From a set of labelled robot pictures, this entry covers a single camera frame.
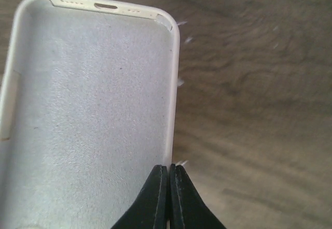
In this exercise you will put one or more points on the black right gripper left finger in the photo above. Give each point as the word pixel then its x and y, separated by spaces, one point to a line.
pixel 149 210

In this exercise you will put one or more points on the white phone case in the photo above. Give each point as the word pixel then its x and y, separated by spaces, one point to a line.
pixel 87 110

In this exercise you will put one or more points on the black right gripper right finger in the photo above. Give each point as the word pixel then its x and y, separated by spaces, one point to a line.
pixel 187 210

